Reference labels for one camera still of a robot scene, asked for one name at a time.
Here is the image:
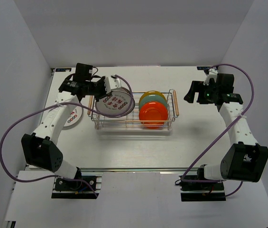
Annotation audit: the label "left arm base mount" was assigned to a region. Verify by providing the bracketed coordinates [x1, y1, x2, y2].
[51, 174, 102, 200]

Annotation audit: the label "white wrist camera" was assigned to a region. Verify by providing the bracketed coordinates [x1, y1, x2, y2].
[104, 75, 122, 94]
[203, 68, 219, 86]

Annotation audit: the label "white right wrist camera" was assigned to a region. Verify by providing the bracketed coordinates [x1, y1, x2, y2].
[203, 68, 219, 86]

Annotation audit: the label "green red rimmed plate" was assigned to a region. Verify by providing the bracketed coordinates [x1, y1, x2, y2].
[109, 87, 131, 95]

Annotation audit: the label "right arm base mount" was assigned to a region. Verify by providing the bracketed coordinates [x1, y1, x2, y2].
[175, 178, 226, 202]

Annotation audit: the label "right table label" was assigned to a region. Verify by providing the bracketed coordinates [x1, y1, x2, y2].
[197, 66, 210, 71]

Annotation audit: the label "metal wire dish rack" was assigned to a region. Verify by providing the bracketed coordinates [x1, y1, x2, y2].
[87, 89, 179, 132]

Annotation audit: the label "orange plate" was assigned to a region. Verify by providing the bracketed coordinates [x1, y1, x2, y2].
[139, 101, 168, 130]

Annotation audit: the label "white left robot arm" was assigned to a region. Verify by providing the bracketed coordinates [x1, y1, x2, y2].
[21, 63, 119, 190]

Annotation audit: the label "yellow plate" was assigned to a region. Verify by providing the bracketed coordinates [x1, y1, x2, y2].
[139, 90, 166, 102]

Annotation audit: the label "teal plate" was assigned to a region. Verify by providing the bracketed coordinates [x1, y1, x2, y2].
[139, 94, 168, 110]

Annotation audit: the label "white plate red characters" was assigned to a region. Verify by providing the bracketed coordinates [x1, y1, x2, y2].
[63, 107, 84, 129]

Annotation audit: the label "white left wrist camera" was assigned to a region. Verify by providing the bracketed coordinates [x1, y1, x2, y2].
[104, 75, 122, 94]

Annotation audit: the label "white plate coloured circles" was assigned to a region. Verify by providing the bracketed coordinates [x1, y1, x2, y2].
[95, 91, 135, 118]

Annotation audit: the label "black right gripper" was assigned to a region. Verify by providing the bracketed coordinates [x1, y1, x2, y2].
[184, 81, 219, 104]

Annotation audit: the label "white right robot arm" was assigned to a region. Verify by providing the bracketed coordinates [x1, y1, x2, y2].
[184, 73, 268, 190]

